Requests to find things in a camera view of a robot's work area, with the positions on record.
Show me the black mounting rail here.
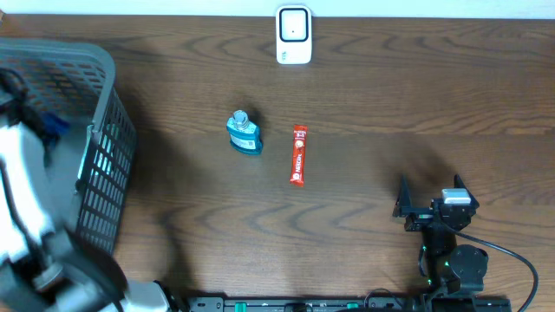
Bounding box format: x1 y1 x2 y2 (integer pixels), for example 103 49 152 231
186 296 512 312

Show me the black cable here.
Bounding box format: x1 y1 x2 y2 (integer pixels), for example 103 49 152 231
450 229 540 312

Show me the blue Oreo cookie pack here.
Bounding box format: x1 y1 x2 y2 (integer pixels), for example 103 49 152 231
41 112 70 144

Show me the white barcode scanner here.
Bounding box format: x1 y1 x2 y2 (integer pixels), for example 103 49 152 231
276 5 312 65

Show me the grey plastic shopping basket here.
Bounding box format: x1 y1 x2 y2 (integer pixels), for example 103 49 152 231
1 38 137 253

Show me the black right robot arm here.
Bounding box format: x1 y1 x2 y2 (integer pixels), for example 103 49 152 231
393 175 488 297

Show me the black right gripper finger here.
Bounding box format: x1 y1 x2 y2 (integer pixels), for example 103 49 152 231
454 174 480 209
392 175 412 218

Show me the red Nescafe coffee stick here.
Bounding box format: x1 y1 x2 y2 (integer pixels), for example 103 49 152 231
290 125 308 187

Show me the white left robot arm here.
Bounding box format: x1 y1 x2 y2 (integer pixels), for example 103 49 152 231
1 68 181 311

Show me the mint green wipes pack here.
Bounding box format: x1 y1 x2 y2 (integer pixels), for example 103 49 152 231
77 124 95 180

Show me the teal mouthwash bottle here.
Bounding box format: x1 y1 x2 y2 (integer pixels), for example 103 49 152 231
226 110 263 155

